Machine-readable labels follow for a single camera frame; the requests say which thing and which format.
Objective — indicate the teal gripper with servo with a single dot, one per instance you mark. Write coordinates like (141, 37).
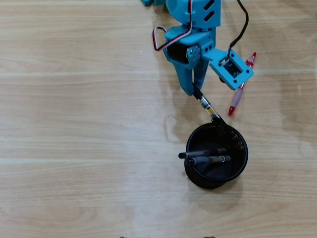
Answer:
(188, 41)

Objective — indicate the black gel pen grey grip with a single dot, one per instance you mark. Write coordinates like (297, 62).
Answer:
(206, 105)
(210, 160)
(183, 155)

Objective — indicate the red gel pen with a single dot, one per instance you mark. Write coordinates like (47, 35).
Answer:
(236, 99)

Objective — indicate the teal robot base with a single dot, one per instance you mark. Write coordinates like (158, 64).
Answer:
(147, 2)

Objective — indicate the black round pen holder cup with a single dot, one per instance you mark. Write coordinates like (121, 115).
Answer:
(213, 183)

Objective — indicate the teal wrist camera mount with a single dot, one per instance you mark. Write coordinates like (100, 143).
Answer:
(245, 74)

